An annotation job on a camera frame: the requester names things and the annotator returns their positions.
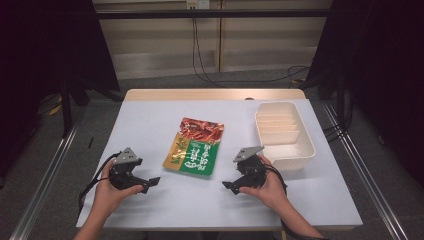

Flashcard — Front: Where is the red and green snack packet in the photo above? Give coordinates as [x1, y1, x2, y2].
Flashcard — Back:
[161, 116, 225, 177]

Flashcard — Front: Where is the black curtain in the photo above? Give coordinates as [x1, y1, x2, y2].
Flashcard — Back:
[0, 0, 122, 183]
[305, 0, 424, 189]

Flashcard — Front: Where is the white wall power outlet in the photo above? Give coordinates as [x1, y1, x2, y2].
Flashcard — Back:
[186, 0, 211, 10]

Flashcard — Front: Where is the person's left hand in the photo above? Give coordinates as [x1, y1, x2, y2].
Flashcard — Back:
[92, 159, 145, 216]

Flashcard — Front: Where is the white plastic divided container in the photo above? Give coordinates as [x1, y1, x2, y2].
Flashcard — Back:
[254, 101, 317, 172]

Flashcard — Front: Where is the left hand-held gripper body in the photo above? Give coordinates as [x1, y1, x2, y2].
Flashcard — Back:
[108, 147, 144, 191]

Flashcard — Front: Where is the black metal stand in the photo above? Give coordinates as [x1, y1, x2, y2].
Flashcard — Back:
[59, 78, 88, 140]

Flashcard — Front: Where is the white table mat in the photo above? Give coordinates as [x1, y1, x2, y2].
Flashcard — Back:
[75, 98, 364, 230]

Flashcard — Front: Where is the black horizontal frame bar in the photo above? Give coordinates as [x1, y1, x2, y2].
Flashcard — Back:
[95, 8, 335, 20]

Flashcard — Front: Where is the black hanging wall cable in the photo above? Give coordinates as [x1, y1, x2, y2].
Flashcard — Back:
[191, 17, 312, 86]

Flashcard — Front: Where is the person's right hand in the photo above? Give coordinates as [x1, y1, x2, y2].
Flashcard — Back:
[238, 154, 288, 212]

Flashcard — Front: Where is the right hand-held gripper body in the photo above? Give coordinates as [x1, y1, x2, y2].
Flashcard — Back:
[232, 145, 268, 190]

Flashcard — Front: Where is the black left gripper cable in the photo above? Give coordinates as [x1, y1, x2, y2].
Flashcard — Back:
[77, 152, 122, 214]

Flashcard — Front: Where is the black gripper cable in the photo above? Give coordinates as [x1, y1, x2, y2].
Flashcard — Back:
[77, 152, 122, 214]
[266, 163, 332, 240]

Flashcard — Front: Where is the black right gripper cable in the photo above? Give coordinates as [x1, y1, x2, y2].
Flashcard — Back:
[266, 163, 332, 240]

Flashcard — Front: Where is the metal floor rail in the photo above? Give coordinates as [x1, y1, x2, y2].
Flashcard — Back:
[9, 108, 88, 240]
[320, 100, 410, 240]

